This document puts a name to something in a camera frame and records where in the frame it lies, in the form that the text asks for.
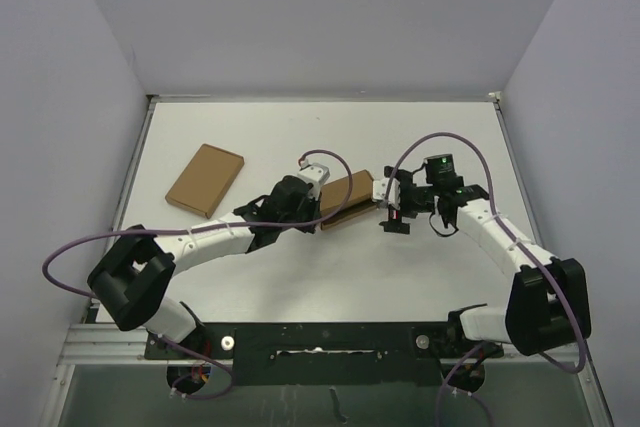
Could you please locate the brown cardboard box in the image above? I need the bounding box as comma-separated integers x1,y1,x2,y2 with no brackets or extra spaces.
165,144,245,219
318,169,377,232

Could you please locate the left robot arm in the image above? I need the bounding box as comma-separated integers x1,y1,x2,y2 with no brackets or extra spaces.
87,165,329,358

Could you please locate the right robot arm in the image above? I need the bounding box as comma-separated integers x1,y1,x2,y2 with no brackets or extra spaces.
372,154,592,356

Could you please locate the folded brown cardboard box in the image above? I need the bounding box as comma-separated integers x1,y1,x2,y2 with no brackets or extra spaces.
165,144,245,219

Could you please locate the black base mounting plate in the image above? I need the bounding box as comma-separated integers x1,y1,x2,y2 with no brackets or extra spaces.
142,319,506,389

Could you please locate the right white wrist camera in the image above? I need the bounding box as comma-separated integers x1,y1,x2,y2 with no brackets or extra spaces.
372,178,400,210

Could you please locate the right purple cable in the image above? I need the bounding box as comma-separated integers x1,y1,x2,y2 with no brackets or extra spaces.
387,132,589,427

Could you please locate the purple cable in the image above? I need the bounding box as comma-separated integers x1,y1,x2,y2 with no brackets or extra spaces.
42,149,354,401
387,132,589,427

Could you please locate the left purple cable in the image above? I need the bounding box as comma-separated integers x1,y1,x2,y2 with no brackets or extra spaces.
42,149,354,401

